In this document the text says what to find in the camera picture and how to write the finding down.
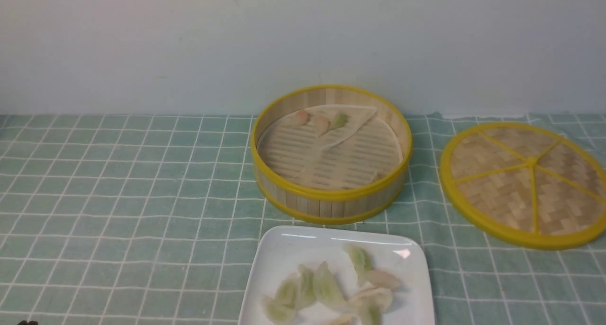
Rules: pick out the woven bamboo steamer lid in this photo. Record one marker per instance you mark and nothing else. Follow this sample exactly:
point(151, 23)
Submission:
point(525, 185)

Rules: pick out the pale pink dumpling plate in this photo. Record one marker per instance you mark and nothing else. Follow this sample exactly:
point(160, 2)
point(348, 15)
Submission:
point(382, 279)

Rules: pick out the white steamer liner cloth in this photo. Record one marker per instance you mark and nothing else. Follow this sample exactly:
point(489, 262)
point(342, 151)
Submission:
point(366, 149)

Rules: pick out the green dumpling plate centre-left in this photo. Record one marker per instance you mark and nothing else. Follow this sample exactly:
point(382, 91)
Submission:
point(305, 292)

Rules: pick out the green dumpling plate bottom-left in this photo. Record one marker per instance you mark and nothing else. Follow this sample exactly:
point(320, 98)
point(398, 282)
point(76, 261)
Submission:
point(277, 313)

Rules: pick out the bamboo steamer basket yellow rim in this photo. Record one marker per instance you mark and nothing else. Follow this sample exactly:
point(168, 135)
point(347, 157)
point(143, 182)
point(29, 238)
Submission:
point(329, 207)

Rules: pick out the green checkered tablecloth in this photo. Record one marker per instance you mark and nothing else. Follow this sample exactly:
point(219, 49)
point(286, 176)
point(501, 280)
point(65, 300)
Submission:
point(154, 220)

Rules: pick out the white dumpling plate right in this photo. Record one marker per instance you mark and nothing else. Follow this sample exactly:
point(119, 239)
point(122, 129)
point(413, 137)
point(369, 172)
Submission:
point(380, 297)

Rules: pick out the green dumpling plate left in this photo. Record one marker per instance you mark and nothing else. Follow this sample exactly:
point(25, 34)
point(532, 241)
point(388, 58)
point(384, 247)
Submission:
point(287, 292)

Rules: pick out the white square plate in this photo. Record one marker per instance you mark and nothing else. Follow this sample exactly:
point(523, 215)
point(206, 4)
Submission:
point(284, 248)

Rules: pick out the green dumpling plate top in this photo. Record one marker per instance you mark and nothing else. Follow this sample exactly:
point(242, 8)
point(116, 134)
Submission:
point(361, 261)

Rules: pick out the green dumpling steamer front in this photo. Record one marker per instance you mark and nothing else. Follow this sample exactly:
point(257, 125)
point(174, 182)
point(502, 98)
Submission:
point(370, 314)

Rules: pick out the pink dumpling in steamer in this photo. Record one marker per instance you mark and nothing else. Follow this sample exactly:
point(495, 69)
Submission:
point(300, 118)

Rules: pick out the green dumpling plate centre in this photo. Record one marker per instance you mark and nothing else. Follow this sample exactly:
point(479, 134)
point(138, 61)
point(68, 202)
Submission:
point(326, 288)

